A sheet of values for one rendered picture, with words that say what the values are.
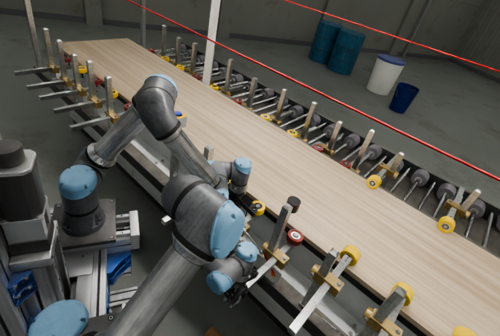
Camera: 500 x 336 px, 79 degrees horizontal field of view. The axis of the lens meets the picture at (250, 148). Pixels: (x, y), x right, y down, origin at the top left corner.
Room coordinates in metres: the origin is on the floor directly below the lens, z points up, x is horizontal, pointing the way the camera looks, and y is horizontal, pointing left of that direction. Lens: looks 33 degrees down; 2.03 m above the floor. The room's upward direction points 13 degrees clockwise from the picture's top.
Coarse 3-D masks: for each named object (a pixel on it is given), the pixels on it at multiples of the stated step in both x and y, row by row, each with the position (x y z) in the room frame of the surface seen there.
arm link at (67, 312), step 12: (60, 300) 0.35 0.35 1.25; (72, 300) 0.35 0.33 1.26; (48, 312) 0.32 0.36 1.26; (60, 312) 0.32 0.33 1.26; (72, 312) 0.32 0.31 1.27; (84, 312) 0.33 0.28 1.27; (36, 324) 0.29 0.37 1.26; (48, 324) 0.29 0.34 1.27; (60, 324) 0.30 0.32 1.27; (72, 324) 0.30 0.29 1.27; (84, 324) 0.31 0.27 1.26
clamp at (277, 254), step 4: (264, 244) 0.98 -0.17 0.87; (268, 244) 0.98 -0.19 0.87; (264, 248) 0.96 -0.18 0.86; (268, 252) 0.94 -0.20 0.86; (276, 252) 0.95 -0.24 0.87; (280, 252) 0.95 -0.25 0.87; (268, 256) 0.94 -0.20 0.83; (276, 256) 0.92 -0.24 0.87; (280, 256) 0.93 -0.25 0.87; (280, 260) 0.90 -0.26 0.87; (288, 260) 0.92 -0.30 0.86; (276, 264) 0.91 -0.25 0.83; (280, 264) 0.90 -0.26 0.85; (284, 264) 0.90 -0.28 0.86; (280, 268) 0.89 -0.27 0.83
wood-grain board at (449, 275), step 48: (96, 48) 2.81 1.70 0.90; (144, 48) 3.13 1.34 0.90; (192, 96) 2.29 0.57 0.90; (240, 144) 1.74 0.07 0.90; (288, 144) 1.88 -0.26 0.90; (288, 192) 1.36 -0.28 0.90; (336, 192) 1.47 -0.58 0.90; (384, 192) 1.58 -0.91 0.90; (336, 240) 1.08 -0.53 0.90; (384, 240) 1.16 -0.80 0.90; (432, 240) 1.24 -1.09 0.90; (384, 288) 0.86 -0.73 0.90; (432, 288) 0.93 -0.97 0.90; (480, 288) 0.99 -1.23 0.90
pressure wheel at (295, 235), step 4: (288, 232) 1.05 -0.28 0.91; (292, 232) 1.06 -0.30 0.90; (296, 232) 1.07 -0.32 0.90; (300, 232) 1.07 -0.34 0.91; (288, 236) 1.03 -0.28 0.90; (292, 236) 1.03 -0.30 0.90; (296, 236) 1.04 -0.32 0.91; (300, 236) 1.04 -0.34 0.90; (288, 240) 1.02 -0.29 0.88; (292, 240) 1.01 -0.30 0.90; (296, 240) 1.01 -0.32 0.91; (300, 240) 1.02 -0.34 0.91; (292, 244) 1.01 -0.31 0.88; (296, 244) 1.01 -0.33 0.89; (300, 244) 1.02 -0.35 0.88
